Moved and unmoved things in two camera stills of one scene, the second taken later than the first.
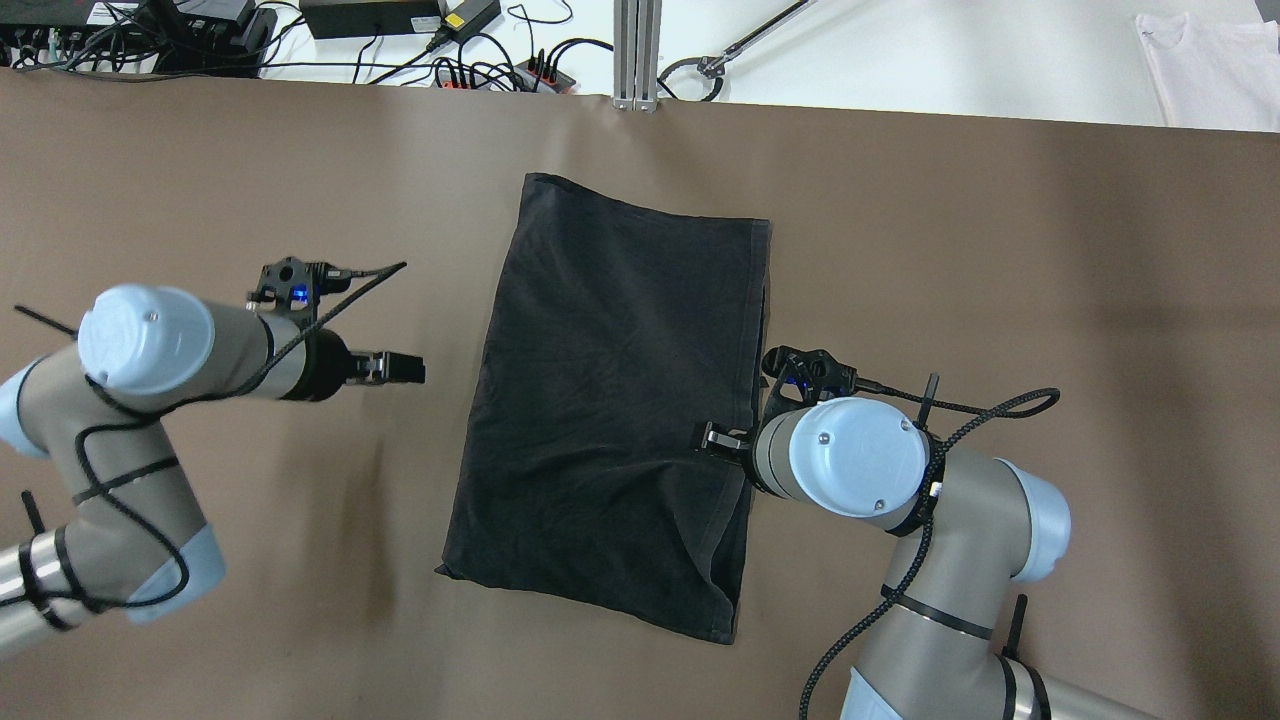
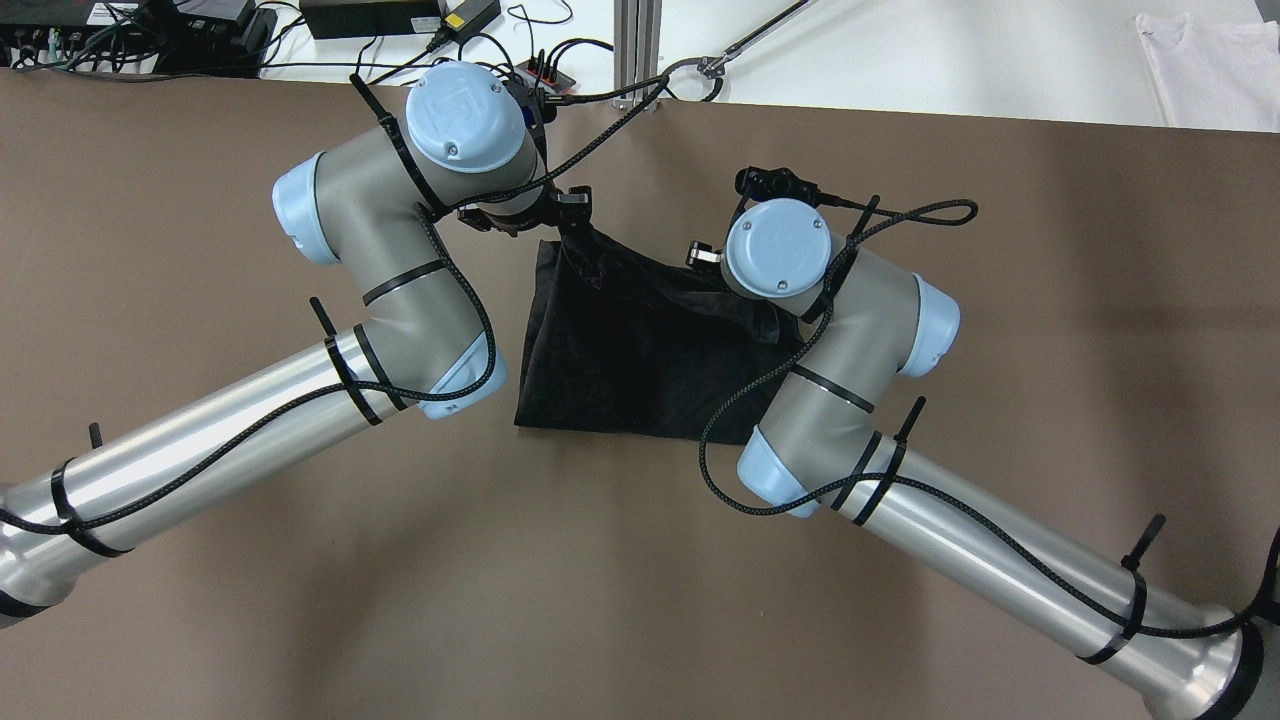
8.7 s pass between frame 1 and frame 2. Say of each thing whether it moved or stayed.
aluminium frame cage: stayed
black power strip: stayed
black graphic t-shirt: moved
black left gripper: moved
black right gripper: moved
